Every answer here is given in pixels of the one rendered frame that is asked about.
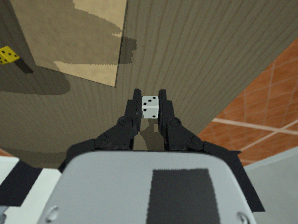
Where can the tan mat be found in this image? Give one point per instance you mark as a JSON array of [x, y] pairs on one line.
[[77, 37]]

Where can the white die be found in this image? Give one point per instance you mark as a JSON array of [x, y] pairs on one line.
[[149, 107]]

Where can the yellow die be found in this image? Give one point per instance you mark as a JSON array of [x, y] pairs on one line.
[[7, 55]]

